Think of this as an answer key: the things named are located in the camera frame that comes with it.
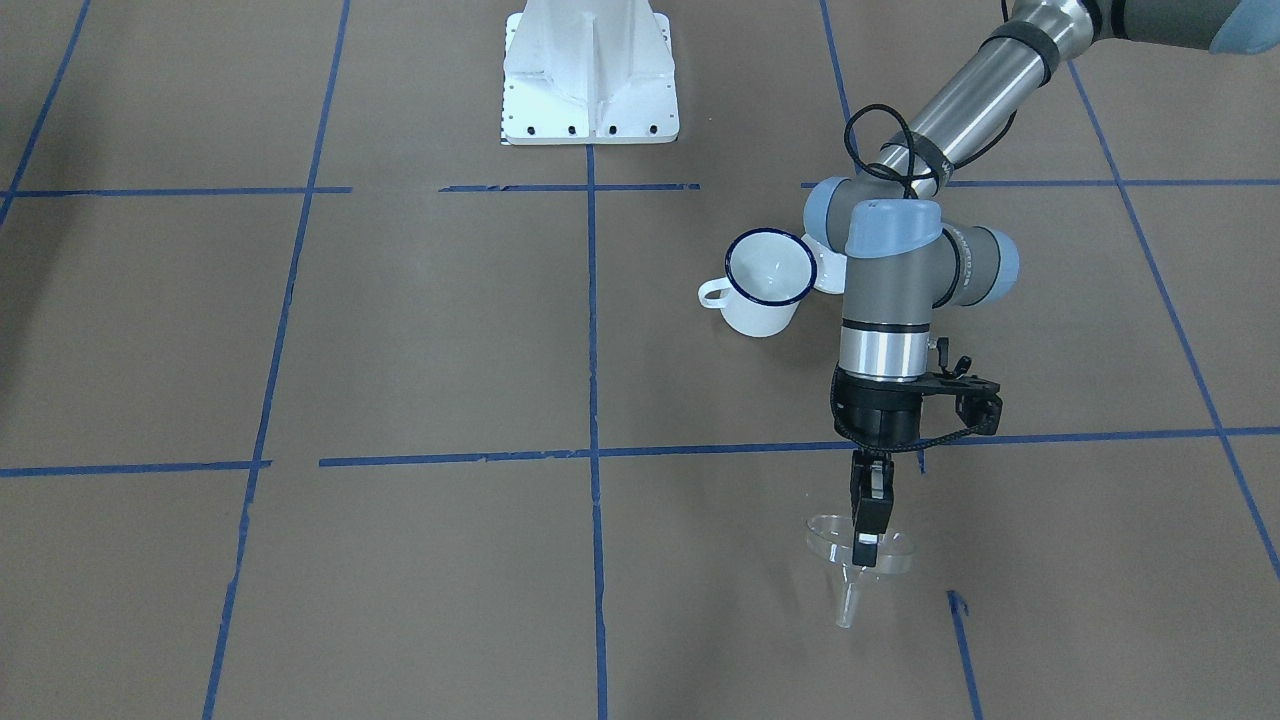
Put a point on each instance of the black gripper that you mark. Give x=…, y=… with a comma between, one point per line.
x=878, y=412

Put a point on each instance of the clear glass funnel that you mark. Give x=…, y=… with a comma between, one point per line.
x=862, y=559

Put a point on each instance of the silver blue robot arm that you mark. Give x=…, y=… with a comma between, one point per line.
x=903, y=260

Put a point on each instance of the white enamel mug blue rim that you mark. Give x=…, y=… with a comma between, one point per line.
x=767, y=273

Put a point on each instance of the brown paper table cover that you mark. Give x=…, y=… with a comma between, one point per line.
x=319, y=402

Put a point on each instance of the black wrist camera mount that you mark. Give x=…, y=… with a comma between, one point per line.
x=977, y=403

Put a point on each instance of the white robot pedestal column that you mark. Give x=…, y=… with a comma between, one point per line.
x=588, y=73

